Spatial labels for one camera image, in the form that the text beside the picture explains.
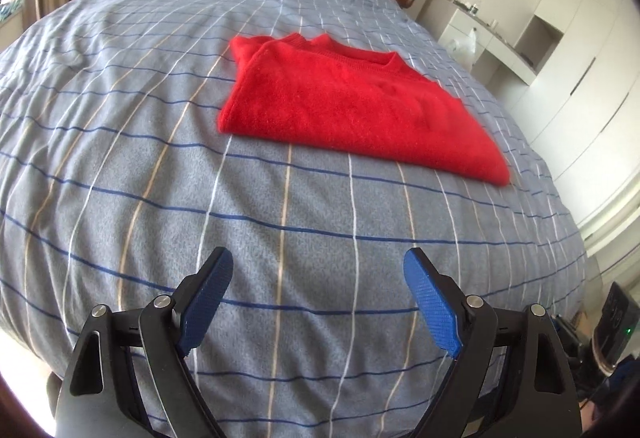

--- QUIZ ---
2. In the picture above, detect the blue plaid duvet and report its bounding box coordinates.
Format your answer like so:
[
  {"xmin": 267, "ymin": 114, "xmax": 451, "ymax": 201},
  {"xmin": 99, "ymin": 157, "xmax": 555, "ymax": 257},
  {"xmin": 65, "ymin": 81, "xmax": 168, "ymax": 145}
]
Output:
[{"xmin": 0, "ymin": 0, "xmax": 588, "ymax": 419}]

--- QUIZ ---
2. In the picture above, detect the white plastic bag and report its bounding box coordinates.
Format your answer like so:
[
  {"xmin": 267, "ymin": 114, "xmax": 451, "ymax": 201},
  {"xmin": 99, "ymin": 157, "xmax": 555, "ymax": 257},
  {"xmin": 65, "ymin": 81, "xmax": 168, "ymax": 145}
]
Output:
[{"xmin": 446, "ymin": 28, "xmax": 481, "ymax": 66}]

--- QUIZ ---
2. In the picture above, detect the white desk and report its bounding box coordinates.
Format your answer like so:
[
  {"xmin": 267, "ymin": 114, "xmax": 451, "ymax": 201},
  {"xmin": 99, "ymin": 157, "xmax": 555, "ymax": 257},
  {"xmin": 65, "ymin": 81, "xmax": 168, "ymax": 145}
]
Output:
[{"xmin": 425, "ymin": 0, "xmax": 566, "ymax": 83}]

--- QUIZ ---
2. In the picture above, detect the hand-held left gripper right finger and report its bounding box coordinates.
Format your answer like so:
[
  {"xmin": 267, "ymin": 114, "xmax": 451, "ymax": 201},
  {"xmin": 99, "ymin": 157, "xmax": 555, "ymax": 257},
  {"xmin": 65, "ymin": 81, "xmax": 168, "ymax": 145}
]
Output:
[{"xmin": 404, "ymin": 247, "xmax": 583, "ymax": 438}]

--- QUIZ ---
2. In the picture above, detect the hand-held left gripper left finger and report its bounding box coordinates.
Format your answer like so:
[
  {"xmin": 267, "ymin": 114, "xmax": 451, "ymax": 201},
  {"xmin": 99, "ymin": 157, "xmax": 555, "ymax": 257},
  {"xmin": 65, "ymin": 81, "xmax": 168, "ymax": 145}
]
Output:
[{"xmin": 55, "ymin": 247, "xmax": 234, "ymax": 438}]

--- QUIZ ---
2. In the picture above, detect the red knit sweater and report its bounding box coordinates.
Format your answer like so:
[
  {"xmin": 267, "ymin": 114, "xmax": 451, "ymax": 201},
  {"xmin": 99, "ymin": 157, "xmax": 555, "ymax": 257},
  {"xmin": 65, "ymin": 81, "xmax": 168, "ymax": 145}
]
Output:
[{"xmin": 217, "ymin": 32, "xmax": 511, "ymax": 187}]

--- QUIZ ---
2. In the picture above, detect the white wardrobe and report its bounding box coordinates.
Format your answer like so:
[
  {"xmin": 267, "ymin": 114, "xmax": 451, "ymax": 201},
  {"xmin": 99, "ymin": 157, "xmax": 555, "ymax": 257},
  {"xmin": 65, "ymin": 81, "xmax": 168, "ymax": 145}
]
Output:
[{"xmin": 500, "ymin": 0, "xmax": 640, "ymax": 229}]

